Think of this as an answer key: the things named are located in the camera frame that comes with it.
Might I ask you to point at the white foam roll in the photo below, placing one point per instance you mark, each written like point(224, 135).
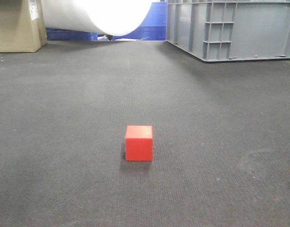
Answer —
point(109, 17)

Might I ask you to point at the blue plastic bin stack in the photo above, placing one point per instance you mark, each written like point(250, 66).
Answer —
point(153, 28)

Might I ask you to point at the grey plastic crate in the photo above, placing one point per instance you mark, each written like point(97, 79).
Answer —
point(230, 30)

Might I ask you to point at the brown cardboard box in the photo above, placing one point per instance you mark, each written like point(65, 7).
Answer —
point(21, 26)

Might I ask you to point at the red magnetic cube block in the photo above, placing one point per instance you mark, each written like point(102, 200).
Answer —
point(139, 143)

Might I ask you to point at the black textured table mat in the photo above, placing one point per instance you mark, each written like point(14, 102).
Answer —
point(221, 138)

